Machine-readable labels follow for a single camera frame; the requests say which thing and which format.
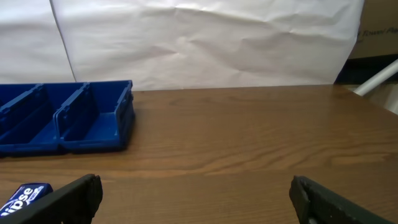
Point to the blue candy pack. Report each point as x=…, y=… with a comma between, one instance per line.
x=25, y=196

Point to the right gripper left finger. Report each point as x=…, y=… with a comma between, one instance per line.
x=71, y=202

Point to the white pipe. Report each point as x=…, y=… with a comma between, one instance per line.
x=377, y=79

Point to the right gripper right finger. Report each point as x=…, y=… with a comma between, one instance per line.
x=323, y=205

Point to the blue tray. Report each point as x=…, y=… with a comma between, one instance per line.
x=93, y=130

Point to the brown cardboard box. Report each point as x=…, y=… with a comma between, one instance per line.
x=379, y=28

